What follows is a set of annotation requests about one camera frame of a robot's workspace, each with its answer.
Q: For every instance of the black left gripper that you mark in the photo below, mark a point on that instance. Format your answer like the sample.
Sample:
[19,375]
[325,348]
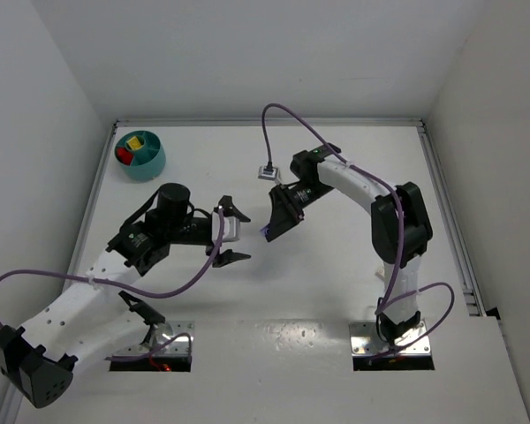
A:
[200,232]

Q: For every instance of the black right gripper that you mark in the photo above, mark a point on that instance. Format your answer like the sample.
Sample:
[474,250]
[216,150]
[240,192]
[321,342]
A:
[287,204]

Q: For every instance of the yellow lego brick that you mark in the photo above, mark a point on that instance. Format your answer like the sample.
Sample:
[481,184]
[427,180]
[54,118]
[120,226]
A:
[134,143]

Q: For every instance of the red long lego brick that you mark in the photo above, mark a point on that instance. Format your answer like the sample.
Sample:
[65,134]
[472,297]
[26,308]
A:
[124,156]

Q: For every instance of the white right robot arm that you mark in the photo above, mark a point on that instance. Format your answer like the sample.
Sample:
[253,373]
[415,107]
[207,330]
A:
[400,227]

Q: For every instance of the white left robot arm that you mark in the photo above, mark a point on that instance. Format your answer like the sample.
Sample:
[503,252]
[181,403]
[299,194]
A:
[104,310]

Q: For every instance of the teal divided round container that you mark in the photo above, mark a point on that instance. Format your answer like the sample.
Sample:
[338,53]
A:
[148,162]

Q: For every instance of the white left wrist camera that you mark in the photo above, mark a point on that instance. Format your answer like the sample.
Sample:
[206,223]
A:
[231,228]

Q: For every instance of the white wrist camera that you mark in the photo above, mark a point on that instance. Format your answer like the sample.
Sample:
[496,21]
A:
[269,173]
[231,228]

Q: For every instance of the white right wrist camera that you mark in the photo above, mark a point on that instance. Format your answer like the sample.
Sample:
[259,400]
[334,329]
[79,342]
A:
[269,173]

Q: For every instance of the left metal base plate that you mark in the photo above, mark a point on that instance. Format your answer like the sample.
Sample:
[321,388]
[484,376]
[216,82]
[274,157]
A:
[173,340]

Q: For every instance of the metal base plate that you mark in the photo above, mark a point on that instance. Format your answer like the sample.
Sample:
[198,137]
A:
[173,340]
[365,341]

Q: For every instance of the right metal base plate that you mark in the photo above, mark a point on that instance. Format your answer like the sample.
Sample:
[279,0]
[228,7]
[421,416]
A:
[365,341]

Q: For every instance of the aluminium frame rail left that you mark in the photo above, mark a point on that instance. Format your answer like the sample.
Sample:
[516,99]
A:
[12,398]

